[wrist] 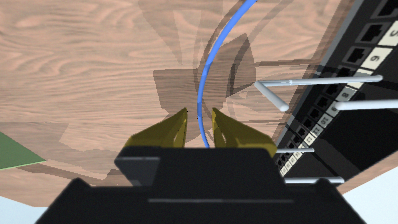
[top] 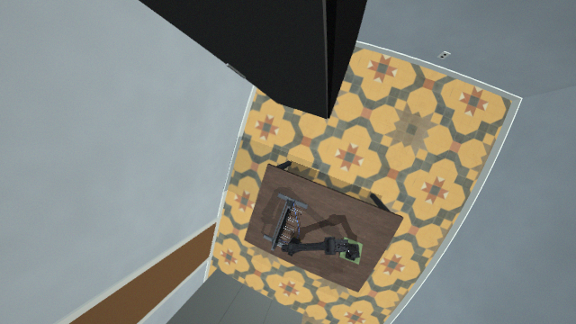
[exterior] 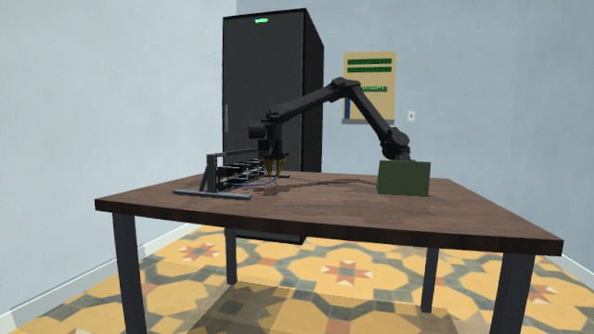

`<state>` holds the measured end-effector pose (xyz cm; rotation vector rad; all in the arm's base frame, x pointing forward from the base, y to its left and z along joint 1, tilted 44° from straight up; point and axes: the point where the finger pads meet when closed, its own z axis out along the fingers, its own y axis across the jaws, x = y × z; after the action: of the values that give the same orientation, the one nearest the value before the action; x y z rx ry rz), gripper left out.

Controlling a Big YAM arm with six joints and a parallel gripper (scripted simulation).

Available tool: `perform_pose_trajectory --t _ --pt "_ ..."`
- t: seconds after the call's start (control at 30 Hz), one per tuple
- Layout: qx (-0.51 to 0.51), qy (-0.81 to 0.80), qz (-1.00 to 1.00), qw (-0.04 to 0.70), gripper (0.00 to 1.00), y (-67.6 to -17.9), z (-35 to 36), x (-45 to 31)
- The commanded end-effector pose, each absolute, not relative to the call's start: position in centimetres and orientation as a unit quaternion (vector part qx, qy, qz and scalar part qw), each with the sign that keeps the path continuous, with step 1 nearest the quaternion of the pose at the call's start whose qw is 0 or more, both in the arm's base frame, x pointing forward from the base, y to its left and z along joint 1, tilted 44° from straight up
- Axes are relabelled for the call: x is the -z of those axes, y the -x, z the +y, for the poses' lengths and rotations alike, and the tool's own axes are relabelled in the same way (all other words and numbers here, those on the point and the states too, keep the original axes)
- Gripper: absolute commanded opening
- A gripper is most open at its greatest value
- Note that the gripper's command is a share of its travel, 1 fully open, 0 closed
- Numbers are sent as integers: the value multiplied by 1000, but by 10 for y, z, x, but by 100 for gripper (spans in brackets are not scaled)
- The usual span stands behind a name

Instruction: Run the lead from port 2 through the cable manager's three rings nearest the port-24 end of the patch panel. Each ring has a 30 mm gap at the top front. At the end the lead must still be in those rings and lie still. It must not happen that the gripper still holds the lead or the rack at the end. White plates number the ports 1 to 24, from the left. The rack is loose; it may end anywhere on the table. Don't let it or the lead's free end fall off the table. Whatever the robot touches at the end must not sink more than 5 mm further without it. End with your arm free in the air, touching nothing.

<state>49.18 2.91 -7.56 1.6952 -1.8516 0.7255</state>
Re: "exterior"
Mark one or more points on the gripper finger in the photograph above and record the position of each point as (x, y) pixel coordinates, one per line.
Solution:
(281, 163)
(270, 164)

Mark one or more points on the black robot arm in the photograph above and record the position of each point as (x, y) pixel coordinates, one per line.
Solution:
(284, 112)

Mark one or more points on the black patch panel rack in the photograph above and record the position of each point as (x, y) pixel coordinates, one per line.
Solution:
(219, 178)

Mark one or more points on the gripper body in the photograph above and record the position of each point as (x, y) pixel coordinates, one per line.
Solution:
(277, 156)

